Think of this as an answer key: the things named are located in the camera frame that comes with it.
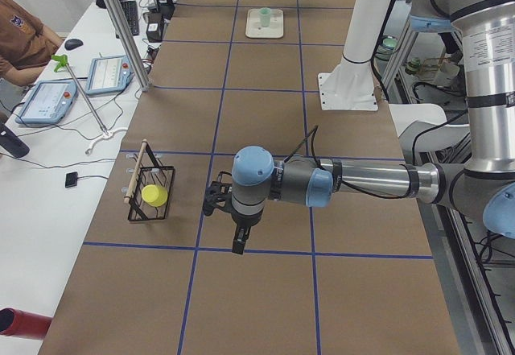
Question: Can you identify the black keyboard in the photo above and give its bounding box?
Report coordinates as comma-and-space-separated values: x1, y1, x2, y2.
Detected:
121, 0, 140, 36

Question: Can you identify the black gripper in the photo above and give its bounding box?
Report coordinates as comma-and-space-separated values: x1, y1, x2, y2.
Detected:
231, 209, 263, 254

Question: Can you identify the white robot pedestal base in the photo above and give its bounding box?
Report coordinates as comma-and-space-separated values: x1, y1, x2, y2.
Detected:
318, 0, 393, 111

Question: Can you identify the cream rabbit tray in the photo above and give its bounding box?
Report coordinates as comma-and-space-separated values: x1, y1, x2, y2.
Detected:
245, 8, 284, 39

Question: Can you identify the white plastic chair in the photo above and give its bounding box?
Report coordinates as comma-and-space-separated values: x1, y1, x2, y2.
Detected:
389, 104, 469, 152

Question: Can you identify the black computer mouse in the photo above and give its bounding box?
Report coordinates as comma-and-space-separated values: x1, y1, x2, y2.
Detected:
64, 39, 84, 51

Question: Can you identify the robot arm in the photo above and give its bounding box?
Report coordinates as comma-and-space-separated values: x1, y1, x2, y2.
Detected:
227, 0, 514, 254

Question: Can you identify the near blue teach pendant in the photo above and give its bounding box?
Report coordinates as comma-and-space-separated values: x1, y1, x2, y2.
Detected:
15, 80, 77, 126

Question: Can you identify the far blue teach pendant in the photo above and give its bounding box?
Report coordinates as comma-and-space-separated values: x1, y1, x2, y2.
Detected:
85, 56, 134, 96

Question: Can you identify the black wire cup rack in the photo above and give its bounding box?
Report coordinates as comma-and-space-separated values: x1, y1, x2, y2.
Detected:
124, 139, 175, 223

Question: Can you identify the yellow cup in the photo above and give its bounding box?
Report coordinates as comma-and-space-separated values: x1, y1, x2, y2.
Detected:
141, 184, 168, 208

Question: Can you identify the person in brown shirt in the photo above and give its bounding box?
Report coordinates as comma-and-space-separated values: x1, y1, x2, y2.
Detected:
1, 0, 64, 86

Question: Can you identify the pale green cup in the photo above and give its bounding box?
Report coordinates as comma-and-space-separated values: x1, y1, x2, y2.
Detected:
258, 7, 272, 27

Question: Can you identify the aluminium frame post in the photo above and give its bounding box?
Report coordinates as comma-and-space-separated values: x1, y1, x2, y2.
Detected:
104, 0, 150, 92

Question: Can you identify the black handheld object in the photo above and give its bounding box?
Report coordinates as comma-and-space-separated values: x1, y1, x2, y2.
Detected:
1, 123, 30, 158

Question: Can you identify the metal rod green clamp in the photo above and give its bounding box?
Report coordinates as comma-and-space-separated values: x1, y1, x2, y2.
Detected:
51, 55, 128, 155

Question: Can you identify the black power adapter box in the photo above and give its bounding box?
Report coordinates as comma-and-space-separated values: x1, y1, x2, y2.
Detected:
146, 12, 164, 43

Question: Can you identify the small black square device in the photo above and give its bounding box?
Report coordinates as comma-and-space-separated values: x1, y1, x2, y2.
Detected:
64, 171, 78, 188

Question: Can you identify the blue teach pendant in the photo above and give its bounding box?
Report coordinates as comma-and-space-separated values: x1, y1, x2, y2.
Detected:
85, 56, 134, 96
15, 80, 77, 126

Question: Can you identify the red cylinder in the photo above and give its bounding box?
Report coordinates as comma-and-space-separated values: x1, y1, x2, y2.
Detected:
1, 308, 52, 340

